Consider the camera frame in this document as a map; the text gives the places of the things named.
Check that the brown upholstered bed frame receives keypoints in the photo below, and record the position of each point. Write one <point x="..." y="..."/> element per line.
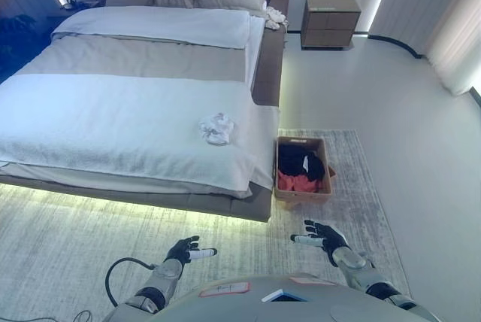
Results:
<point x="267" y="62"/>

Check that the crumpled cream cloth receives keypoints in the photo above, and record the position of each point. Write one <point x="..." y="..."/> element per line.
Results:
<point x="275" y="17"/>

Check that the black clothes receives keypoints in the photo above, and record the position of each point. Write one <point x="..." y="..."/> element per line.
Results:
<point x="293" y="160"/>

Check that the grey robot torso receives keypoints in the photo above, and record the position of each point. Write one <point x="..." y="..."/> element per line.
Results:
<point x="233" y="305"/>

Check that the brown laundry basket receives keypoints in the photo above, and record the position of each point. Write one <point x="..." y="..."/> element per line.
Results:
<point x="304" y="197"/>

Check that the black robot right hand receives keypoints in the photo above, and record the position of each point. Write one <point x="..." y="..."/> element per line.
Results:
<point x="332" y="241"/>

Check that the beige bed sheet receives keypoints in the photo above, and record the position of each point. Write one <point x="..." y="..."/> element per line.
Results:
<point x="143" y="58"/>

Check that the red clothes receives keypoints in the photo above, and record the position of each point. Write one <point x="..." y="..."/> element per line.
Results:
<point x="297" y="183"/>

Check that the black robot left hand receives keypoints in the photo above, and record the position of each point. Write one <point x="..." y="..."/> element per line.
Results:
<point x="180" y="250"/>

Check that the grey striped rug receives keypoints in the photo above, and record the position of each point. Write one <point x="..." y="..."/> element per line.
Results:
<point x="67" y="231"/>

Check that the crumpled white clothes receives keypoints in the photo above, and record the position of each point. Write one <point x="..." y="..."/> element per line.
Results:
<point x="218" y="128"/>

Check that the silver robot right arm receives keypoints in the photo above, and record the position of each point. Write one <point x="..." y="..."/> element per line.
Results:
<point x="366" y="275"/>

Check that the cream curtain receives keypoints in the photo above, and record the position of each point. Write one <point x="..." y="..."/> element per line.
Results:
<point x="443" y="10"/>

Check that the brown wooden nightstand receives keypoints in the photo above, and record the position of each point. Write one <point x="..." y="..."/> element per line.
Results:
<point x="328" y="21"/>

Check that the white folded duvet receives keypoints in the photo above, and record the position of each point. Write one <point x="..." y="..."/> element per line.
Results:
<point x="158" y="25"/>

